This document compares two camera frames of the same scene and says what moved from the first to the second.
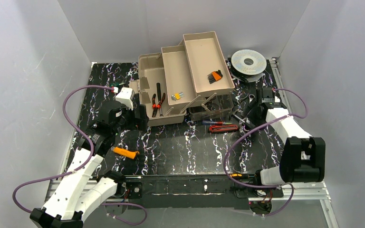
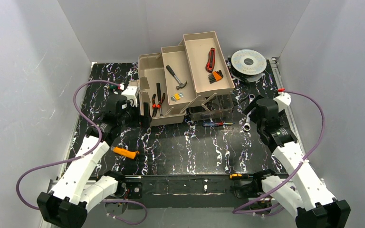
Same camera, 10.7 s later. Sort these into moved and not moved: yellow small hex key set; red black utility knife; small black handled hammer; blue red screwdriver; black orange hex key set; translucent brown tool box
Moved: small black handled hammer; red black utility knife
Not moved: black orange hex key set; yellow small hex key set; translucent brown tool box; blue red screwdriver
